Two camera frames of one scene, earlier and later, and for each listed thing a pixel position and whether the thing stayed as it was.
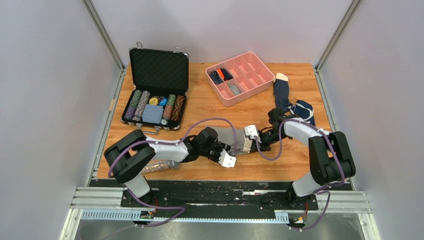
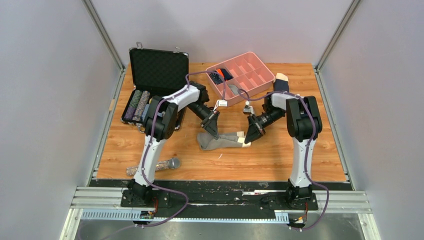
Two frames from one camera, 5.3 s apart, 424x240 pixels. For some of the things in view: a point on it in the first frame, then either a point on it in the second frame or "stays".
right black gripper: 262,146 -> 256,129
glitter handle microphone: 160,165 stays
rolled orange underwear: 220,73 stays
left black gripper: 221,145 -> 211,127
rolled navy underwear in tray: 227,76 stays
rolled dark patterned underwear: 215,78 stays
